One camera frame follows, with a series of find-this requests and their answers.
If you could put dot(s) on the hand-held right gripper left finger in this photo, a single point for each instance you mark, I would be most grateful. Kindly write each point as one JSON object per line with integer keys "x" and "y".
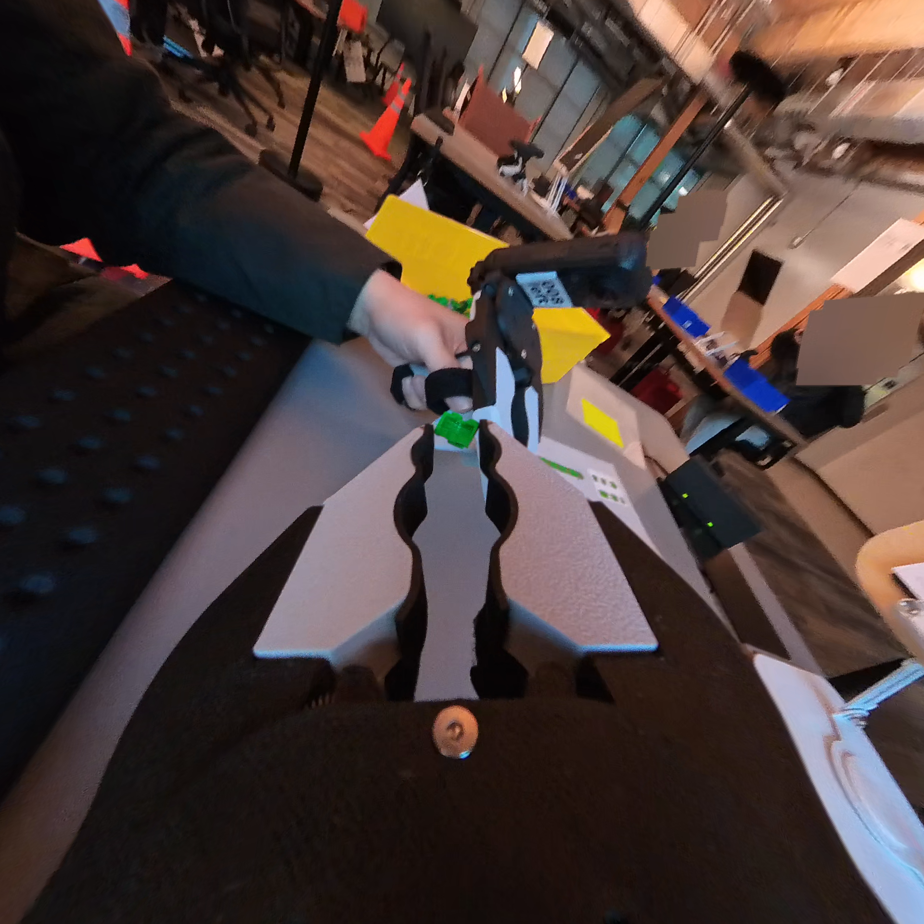
{"x": 346, "y": 577}

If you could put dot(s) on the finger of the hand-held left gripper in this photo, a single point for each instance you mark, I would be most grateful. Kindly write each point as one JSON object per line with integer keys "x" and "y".
{"x": 502, "y": 390}
{"x": 533, "y": 419}

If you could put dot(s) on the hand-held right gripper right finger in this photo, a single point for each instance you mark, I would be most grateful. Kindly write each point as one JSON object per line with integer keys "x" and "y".
{"x": 570, "y": 577}

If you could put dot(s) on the green studded toy brick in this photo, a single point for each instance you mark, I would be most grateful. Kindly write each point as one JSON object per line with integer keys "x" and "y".
{"x": 456, "y": 429}

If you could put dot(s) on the yellow plastic bin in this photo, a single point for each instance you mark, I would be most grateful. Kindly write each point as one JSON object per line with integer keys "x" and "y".
{"x": 426, "y": 245}

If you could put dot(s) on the person's left forearm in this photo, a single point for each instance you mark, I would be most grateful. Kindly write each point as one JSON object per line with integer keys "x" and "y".
{"x": 216, "y": 216}

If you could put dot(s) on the black white desk device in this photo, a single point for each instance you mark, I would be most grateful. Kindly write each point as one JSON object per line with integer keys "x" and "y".
{"x": 516, "y": 166}

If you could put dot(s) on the grey desk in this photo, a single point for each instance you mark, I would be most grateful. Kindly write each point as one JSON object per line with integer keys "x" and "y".
{"x": 216, "y": 541}

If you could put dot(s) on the person's left hand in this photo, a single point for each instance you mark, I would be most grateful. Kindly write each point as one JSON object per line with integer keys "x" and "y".
{"x": 404, "y": 328}

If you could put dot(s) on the clear sheet with yellow square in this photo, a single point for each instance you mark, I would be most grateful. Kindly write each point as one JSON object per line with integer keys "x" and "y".
{"x": 603, "y": 422}

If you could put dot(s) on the instruction booklet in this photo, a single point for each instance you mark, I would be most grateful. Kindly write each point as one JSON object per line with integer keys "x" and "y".
{"x": 599, "y": 483}

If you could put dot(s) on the pile of green toy bricks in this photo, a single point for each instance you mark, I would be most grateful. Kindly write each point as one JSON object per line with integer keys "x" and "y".
{"x": 447, "y": 303}

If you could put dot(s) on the blue bin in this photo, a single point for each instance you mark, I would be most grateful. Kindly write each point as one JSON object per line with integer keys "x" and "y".
{"x": 684, "y": 317}
{"x": 754, "y": 386}

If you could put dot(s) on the red container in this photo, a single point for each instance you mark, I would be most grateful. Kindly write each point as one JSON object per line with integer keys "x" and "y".
{"x": 657, "y": 390}

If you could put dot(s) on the black box device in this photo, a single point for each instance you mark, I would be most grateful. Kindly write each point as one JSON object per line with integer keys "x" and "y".
{"x": 711, "y": 505}

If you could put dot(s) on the grey background table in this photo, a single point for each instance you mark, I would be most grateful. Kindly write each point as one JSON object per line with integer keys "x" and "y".
{"x": 469, "y": 159}

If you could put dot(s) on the orange traffic cone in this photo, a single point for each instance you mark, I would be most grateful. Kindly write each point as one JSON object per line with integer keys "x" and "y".
{"x": 386, "y": 126}
{"x": 395, "y": 79}

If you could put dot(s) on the black round-headed pole stand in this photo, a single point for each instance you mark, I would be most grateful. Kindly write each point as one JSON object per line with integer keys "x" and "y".
{"x": 758, "y": 76}

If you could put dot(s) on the black perforated mat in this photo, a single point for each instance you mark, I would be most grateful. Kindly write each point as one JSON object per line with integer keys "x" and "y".
{"x": 108, "y": 469}

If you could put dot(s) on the white board stand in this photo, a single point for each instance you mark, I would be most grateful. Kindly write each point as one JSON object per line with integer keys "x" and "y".
{"x": 808, "y": 722}

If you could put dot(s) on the black pole stand with base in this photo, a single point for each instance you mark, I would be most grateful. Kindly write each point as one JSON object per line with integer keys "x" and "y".
{"x": 289, "y": 177}

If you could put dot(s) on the wooden sheet board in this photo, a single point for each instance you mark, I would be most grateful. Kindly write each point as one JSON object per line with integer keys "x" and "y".
{"x": 877, "y": 570}

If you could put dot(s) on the printed instruction sheet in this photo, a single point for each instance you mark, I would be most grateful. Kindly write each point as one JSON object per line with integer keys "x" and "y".
{"x": 911, "y": 581}

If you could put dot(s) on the orange red object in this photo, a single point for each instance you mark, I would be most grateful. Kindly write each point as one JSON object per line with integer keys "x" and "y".
{"x": 94, "y": 252}

